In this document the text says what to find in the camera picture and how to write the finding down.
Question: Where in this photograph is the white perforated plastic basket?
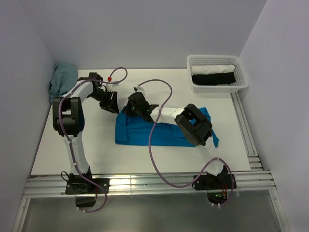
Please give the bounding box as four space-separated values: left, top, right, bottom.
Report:
186 55 249 93

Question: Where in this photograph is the grey-blue crumpled t-shirt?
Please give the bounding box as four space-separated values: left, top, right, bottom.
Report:
49 62 78 103

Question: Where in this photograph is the black rolled t-shirt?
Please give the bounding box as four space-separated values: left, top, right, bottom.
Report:
192 72 236 86

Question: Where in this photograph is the bright blue t-shirt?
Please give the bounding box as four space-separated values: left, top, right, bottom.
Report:
114 105 220 148

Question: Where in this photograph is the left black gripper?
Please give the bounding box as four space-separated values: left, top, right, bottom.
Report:
89 89 119 114

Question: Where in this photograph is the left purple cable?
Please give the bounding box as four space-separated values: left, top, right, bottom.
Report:
59 67 128 214

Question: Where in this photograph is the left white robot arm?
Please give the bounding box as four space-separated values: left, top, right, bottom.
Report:
52 72 119 193

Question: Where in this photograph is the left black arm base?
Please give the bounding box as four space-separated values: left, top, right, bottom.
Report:
60 169 110 208

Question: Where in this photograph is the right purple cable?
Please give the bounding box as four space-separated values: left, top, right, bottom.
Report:
136 79 235 207

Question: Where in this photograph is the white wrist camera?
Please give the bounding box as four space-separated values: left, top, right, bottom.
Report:
105 76 119 92
133 85 145 96

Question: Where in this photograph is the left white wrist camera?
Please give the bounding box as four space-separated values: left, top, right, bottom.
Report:
105 76 119 92

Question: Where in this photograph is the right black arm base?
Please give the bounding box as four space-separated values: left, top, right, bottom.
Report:
191 165 237 208

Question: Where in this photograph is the white rolled t-shirt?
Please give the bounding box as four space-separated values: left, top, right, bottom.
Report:
191 65 235 74

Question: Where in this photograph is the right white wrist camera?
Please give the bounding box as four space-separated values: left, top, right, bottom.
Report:
133 85 145 96

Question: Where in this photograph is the aluminium front rail frame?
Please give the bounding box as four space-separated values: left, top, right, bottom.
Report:
13 170 280 232

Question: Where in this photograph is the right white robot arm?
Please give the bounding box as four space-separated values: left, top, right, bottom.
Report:
122 92 219 147

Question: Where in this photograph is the purple cable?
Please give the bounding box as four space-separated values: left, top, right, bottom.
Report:
136 79 235 207
59 67 128 214

